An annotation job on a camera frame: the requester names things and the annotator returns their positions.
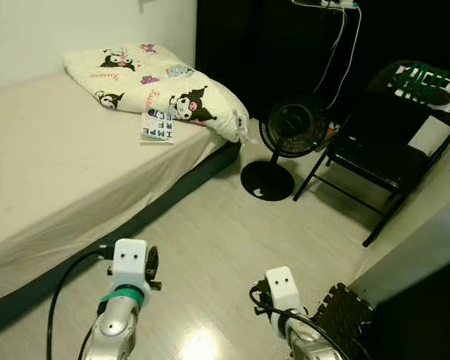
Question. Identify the white book blue letters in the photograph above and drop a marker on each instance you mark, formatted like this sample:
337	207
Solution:
157	129

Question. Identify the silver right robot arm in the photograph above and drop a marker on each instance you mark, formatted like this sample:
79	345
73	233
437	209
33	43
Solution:
304	341

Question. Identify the black foam floor mat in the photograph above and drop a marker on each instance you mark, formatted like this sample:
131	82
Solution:
345	322

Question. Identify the mattress with beige sheet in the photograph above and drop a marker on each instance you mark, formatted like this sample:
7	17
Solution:
75	172

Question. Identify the black folding chair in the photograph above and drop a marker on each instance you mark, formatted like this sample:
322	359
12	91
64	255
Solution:
375	142

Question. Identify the white paper sheet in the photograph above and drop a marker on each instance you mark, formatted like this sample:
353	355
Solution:
431	136

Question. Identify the tall black case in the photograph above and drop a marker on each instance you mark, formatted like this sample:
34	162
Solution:
247	52

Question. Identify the green white printed item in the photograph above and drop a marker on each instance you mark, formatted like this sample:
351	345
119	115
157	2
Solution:
424	84

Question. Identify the white power strip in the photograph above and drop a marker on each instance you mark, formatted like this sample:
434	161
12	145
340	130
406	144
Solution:
339	4

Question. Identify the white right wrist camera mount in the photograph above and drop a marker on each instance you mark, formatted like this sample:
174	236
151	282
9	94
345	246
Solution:
283	285

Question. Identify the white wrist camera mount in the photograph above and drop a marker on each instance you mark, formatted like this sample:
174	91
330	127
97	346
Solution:
127	259
283	285

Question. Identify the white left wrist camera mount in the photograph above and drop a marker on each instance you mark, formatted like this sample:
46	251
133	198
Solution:
127	259

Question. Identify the black pedestal fan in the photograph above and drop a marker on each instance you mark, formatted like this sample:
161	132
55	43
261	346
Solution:
292	124

